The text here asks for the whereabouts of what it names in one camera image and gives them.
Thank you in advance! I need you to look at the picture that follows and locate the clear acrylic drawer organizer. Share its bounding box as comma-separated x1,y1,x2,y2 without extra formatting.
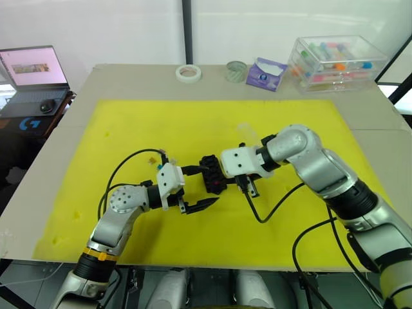
286,35,389,95

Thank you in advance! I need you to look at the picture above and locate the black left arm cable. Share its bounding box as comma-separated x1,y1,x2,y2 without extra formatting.
97,147,171,223

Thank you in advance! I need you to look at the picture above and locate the black desk mat blue logo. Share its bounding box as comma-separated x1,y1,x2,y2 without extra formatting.
0,89,78,138

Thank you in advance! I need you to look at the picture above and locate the open laptop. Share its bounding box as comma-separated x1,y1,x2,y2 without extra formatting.
0,44,71,113

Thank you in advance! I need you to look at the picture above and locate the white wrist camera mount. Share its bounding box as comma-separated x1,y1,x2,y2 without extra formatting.
220,146,276,180
155,163,187,212

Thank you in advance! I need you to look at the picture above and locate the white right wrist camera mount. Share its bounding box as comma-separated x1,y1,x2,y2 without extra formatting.
220,146,276,180

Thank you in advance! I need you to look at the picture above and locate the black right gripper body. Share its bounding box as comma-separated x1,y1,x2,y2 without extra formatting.
236,173,261,198

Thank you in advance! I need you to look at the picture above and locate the black window frame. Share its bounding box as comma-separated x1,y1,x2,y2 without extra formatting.
375,0,412,114

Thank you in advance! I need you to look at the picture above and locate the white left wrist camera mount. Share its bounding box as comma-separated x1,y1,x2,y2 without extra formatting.
155,163,187,212

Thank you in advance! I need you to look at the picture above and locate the white tape roll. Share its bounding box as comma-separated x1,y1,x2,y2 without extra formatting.
175,64,203,86

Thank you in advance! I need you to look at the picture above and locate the black computer mouse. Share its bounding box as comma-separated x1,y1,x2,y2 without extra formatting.
39,98,57,115

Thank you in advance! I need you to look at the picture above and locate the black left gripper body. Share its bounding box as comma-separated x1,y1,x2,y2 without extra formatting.
166,187,187,211

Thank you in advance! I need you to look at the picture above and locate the black vertical pole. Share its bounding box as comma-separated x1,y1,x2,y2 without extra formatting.
184,0,194,66

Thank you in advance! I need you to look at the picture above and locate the green ribbed round container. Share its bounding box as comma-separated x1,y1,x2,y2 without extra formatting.
225,61,249,85

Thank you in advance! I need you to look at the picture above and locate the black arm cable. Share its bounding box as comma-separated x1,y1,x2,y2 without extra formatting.
97,147,171,223
237,175,386,309

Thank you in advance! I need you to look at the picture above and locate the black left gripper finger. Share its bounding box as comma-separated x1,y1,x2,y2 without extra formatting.
181,165,211,177
178,197,220,216

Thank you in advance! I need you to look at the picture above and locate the yellow foam mat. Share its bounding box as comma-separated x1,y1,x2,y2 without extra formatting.
31,98,396,273

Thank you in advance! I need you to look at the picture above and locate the purple tissue pack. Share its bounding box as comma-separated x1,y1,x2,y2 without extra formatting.
245,57,288,93

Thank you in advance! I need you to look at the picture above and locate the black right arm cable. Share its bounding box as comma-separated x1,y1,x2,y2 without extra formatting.
237,175,386,309

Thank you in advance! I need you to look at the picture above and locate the clear plastic fuse box cover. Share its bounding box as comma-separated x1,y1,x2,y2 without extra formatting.
237,122,259,145

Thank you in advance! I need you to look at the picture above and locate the grey rounded robot thigh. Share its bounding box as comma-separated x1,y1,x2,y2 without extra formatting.
236,269,275,309
150,268,191,309

